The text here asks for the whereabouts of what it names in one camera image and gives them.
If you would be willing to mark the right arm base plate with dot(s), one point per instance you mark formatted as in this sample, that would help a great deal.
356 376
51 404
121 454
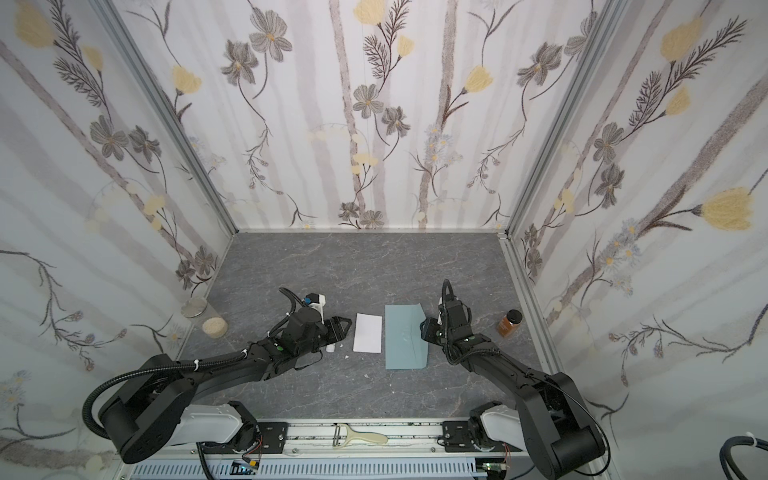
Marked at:
467 436

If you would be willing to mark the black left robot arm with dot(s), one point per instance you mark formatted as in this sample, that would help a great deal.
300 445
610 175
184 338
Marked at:
145 410

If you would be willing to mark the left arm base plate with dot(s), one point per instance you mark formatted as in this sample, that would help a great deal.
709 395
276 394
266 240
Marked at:
260 437

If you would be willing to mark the white slotted cable duct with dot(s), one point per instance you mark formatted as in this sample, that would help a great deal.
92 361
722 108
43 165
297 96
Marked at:
355 468

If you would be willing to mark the white floral letter paper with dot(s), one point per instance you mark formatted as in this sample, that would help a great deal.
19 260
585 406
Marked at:
368 334

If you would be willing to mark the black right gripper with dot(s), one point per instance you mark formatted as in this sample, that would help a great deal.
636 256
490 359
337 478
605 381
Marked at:
437 330

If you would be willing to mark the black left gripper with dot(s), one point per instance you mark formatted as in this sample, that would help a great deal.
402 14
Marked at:
330 327

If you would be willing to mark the cream plastic peeler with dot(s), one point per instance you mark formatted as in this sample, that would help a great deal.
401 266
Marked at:
344 434

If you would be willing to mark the light green envelope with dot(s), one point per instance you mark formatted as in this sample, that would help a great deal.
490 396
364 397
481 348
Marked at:
404 347

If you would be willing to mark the amber bottle black cap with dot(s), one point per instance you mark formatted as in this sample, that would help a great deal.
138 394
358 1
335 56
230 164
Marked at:
509 323

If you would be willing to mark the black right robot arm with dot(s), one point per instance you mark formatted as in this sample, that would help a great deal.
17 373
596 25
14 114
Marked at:
558 432

